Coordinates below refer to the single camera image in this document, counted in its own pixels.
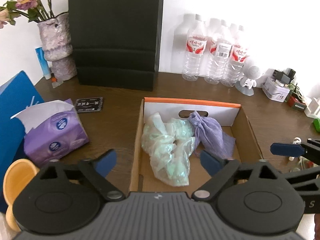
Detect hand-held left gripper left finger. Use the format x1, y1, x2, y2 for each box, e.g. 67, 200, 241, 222
37, 149, 125, 202

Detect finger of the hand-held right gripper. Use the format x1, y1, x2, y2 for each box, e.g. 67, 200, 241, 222
270, 138, 320, 161
285, 166, 320, 191

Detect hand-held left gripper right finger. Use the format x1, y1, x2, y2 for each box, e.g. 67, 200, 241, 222
191, 149, 283, 202

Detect wooden desktop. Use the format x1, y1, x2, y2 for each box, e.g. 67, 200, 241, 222
0, 70, 320, 240

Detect white earphones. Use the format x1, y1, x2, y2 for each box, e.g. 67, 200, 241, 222
289, 136, 312, 172

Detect purple mesh pouch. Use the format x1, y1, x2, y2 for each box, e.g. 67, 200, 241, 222
187, 111, 236, 159

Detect cardboard box with orange edge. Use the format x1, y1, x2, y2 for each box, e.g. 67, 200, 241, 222
129, 97, 264, 193

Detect small red block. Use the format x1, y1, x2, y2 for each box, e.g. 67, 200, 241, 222
287, 96, 307, 109

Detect translucent green plastic bag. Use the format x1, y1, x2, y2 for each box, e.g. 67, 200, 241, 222
141, 113, 198, 187

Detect white plastic holder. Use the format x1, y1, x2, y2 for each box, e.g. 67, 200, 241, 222
305, 97, 320, 118

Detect purple tissue pack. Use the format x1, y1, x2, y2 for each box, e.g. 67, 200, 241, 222
10, 99, 90, 167

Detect white box with clips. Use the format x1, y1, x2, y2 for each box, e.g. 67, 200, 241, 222
262, 77, 292, 102

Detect black printed card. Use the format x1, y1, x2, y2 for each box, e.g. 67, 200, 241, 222
75, 97, 104, 113

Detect black binder clips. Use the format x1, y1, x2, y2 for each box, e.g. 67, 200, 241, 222
272, 68, 297, 84

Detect white robot figure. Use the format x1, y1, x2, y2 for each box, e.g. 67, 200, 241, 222
235, 57, 263, 96

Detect yellow plastic bowl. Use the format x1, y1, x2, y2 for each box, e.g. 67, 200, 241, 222
3, 159, 40, 232

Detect small clear orange item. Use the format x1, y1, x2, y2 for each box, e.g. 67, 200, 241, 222
50, 73, 63, 88

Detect clear water bottle red label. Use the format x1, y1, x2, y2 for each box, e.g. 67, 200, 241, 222
182, 14, 209, 81
221, 25, 250, 87
207, 19, 220, 55
204, 20, 234, 84

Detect blue box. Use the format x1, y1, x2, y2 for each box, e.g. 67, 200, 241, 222
0, 70, 45, 214

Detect blue and white tube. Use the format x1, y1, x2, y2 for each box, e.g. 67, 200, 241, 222
35, 47, 52, 80

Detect purple textured vase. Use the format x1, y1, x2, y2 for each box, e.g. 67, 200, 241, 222
37, 12, 77, 81

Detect black paper bag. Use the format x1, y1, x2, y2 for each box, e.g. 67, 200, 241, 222
68, 0, 165, 92

